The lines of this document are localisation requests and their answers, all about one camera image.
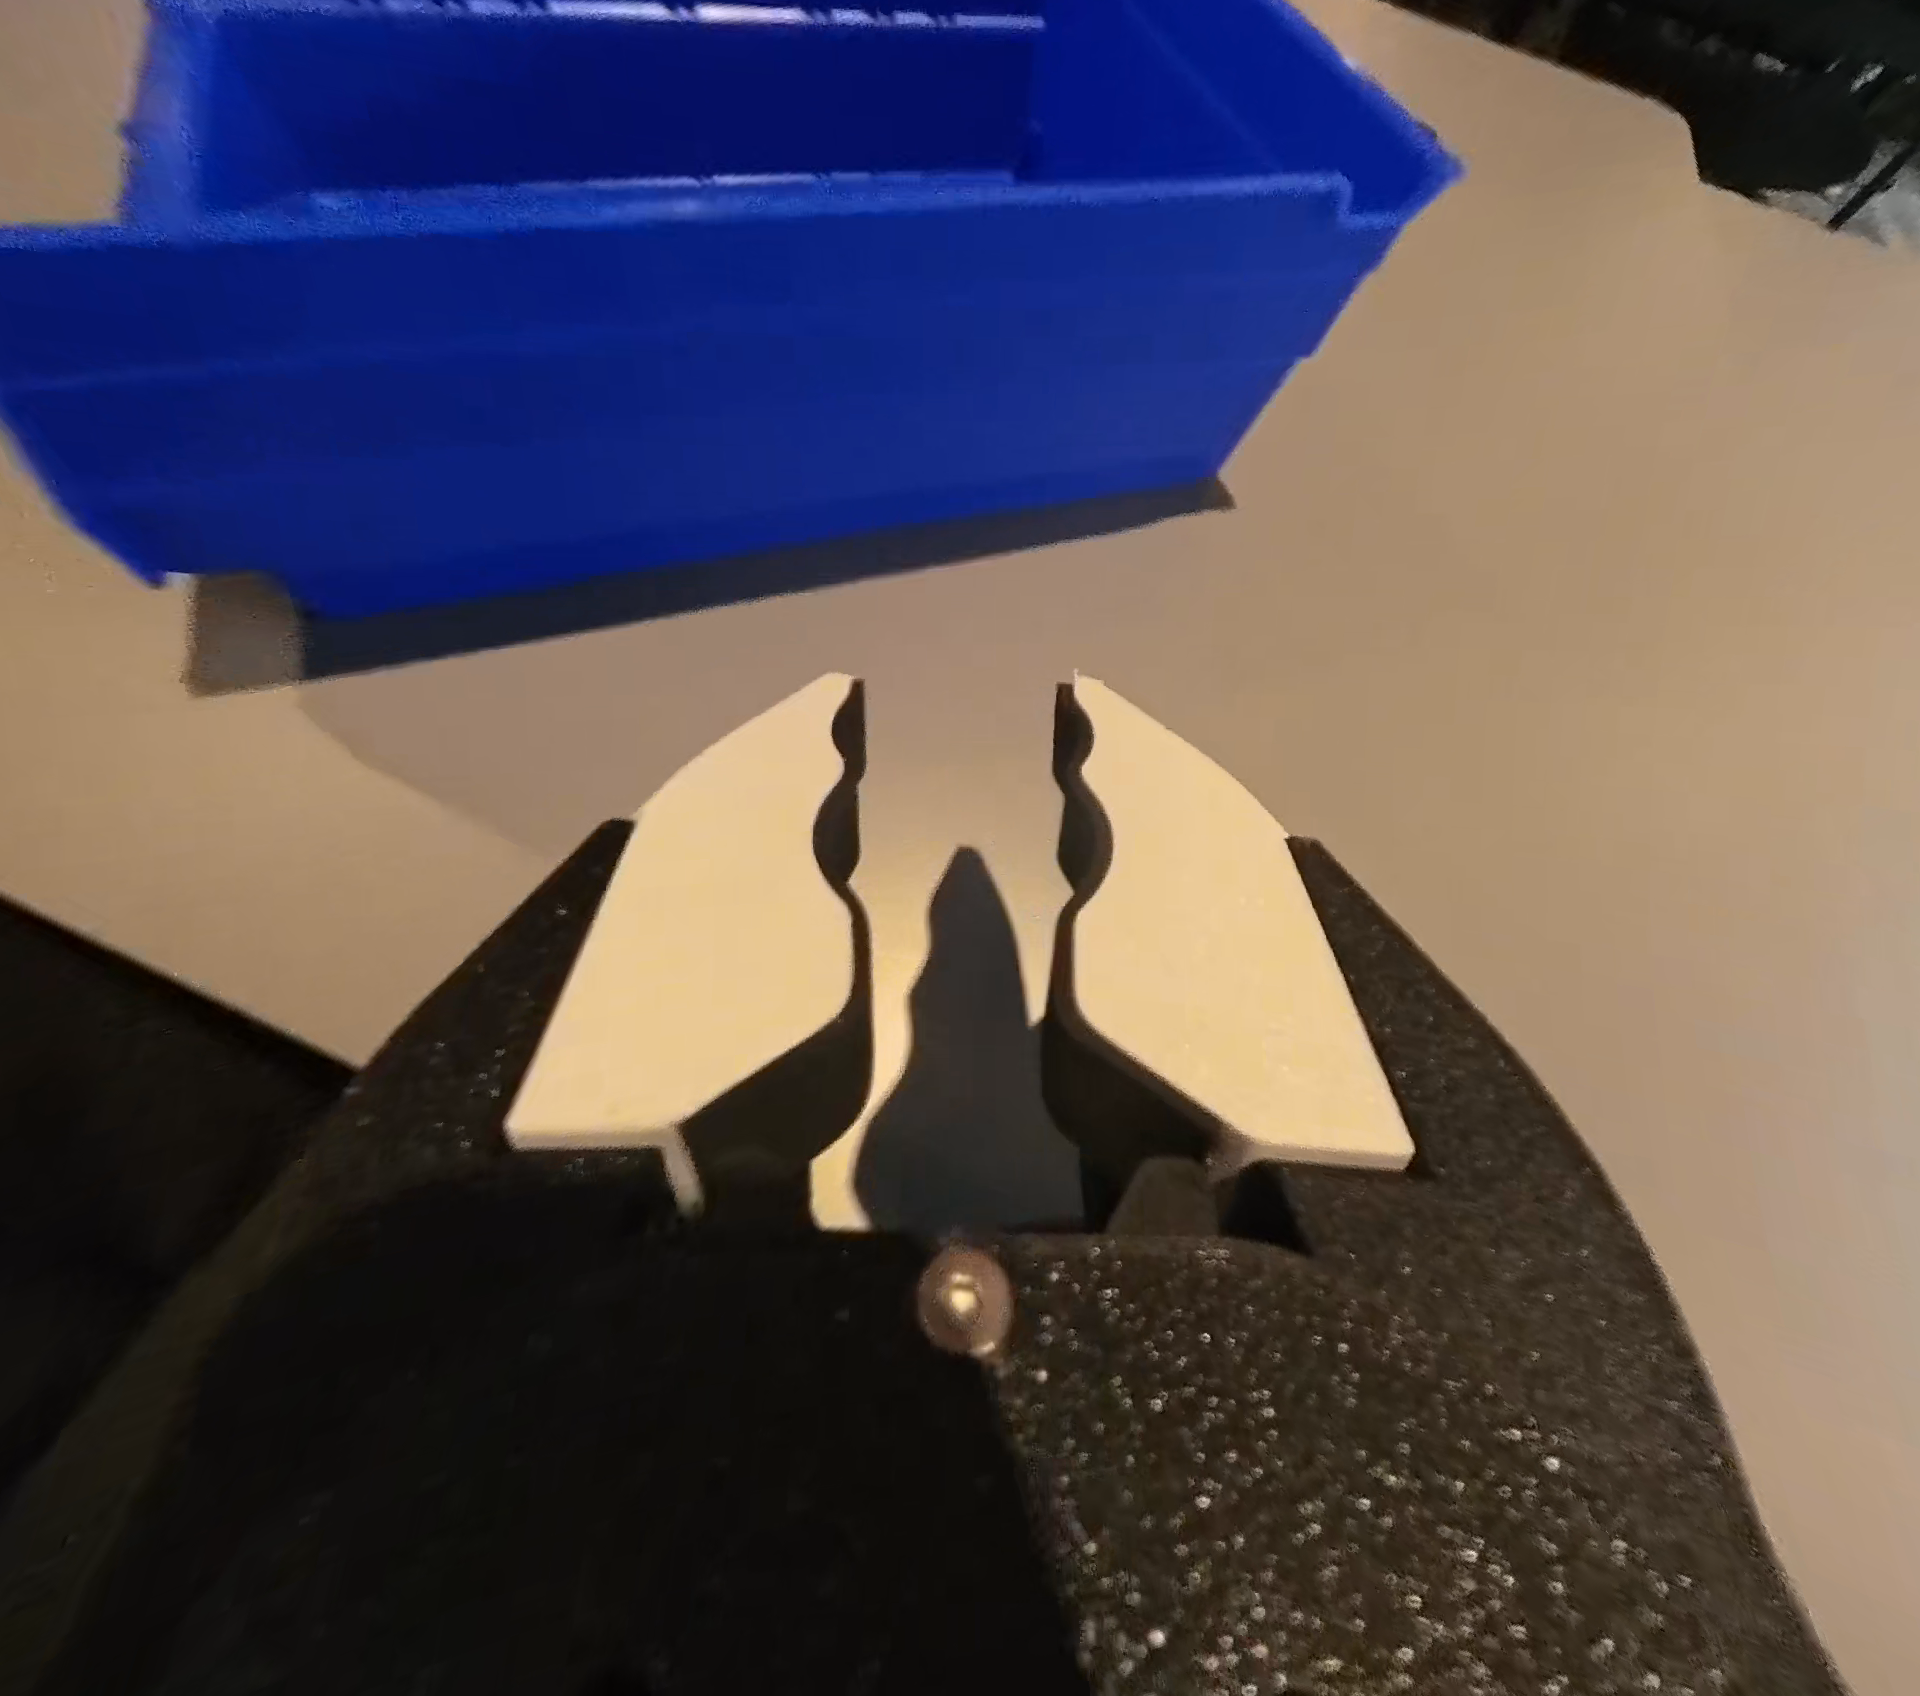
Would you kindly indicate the nested blue plastic bins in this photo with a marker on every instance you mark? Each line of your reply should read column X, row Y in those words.
column 675, row 376

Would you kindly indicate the black office chair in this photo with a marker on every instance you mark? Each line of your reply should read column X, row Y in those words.
column 1725, row 76

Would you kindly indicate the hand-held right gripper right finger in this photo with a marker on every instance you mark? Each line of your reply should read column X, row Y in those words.
column 1214, row 976

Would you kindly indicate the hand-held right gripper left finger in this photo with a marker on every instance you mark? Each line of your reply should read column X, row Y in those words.
column 704, row 960

